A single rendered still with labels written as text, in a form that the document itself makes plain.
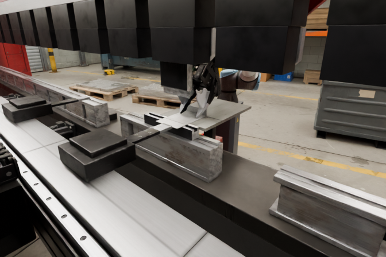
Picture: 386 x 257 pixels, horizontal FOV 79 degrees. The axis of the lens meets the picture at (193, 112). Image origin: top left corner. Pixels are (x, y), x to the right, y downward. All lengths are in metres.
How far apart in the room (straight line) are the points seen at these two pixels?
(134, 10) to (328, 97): 2.72
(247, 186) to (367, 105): 2.66
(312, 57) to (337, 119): 4.13
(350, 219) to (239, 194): 0.23
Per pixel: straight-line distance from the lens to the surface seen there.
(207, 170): 0.62
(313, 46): 7.15
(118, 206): 0.42
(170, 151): 0.69
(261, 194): 0.62
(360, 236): 0.53
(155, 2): 0.62
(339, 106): 3.17
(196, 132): 0.64
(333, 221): 0.53
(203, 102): 0.70
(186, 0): 0.55
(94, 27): 0.86
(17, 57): 2.67
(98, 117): 1.02
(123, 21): 0.72
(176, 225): 0.37
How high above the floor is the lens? 1.25
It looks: 19 degrees down
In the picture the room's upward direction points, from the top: straight up
